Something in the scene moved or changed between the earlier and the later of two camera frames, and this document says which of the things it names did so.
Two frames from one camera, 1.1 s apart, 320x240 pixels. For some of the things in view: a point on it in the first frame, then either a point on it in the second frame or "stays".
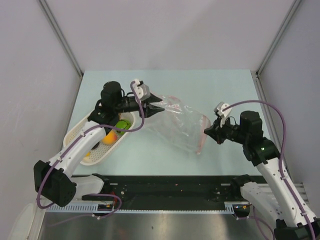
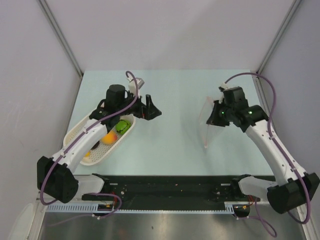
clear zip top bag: x=180 y=124 to x=205 y=130
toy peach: x=110 y=138 stays
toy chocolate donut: x=96 y=146 stays
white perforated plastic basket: x=104 y=149 stays
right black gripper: x=217 y=128 to x=214 y=119
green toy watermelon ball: x=123 y=124 stays
